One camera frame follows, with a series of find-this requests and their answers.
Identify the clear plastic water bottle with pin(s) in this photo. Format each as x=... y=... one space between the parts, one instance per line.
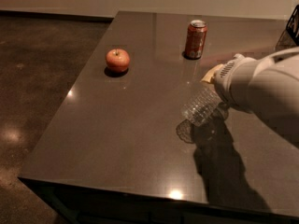
x=205 y=106

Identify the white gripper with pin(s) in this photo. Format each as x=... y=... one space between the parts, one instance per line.
x=228 y=77

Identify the red apple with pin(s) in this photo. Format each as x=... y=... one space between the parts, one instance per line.
x=118 y=60

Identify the red soda can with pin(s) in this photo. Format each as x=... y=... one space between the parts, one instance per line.
x=195 y=41

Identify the black object at table edge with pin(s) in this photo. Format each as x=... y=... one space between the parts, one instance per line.
x=292 y=26

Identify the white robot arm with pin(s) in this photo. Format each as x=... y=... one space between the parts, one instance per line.
x=267 y=88

